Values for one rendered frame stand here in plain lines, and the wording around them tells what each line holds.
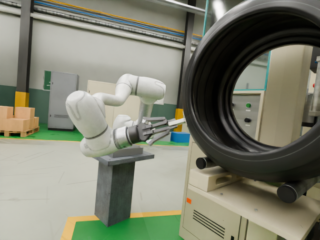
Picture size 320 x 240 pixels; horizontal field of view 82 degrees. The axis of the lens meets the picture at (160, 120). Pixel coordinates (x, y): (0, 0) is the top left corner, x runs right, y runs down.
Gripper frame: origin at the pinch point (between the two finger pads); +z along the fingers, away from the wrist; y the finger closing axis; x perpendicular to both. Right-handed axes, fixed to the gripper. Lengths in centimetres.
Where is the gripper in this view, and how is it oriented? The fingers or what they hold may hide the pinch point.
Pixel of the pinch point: (176, 123)
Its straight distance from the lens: 76.6
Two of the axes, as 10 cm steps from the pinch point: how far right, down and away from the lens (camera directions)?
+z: 9.6, -2.7, -0.7
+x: -1.6, -3.0, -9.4
